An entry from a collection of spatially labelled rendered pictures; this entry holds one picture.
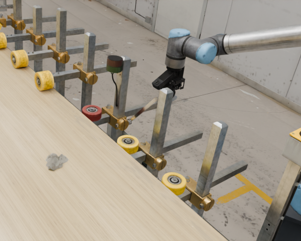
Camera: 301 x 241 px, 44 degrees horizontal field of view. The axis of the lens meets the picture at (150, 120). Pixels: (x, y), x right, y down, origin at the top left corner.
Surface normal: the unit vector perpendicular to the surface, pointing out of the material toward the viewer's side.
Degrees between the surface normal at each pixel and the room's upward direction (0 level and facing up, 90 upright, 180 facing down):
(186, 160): 0
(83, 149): 0
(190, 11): 90
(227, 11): 90
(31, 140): 0
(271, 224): 90
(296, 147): 90
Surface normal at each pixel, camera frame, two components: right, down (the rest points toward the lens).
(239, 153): 0.14, -0.85
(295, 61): -0.80, 0.21
